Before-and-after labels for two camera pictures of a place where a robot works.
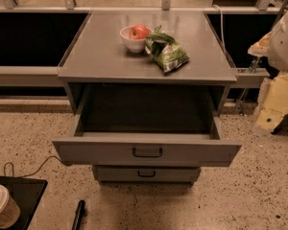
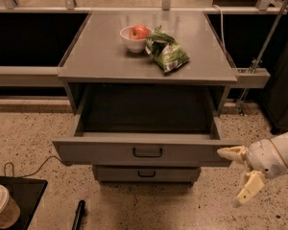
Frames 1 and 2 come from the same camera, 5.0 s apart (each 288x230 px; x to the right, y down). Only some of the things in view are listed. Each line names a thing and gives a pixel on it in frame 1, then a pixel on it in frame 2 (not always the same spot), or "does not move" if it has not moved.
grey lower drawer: x=146 y=174 does not move
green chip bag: x=165 y=51 does not move
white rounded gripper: x=285 y=45 → x=262 y=158
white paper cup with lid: x=4 y=211 does not move
